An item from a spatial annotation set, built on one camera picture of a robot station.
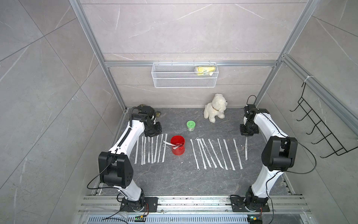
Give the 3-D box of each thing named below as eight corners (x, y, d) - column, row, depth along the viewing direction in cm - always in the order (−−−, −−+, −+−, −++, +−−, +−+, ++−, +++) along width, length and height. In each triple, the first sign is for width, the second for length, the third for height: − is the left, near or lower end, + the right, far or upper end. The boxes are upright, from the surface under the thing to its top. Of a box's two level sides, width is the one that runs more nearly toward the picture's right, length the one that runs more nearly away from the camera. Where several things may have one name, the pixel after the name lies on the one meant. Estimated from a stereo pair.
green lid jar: (186, 130, 107) (186, 127, 103) (186, 124, 111) (186, 120, 107) (195, 130, 107) (195, 126, 103) (194, 124, 111) (195, 120, 107)
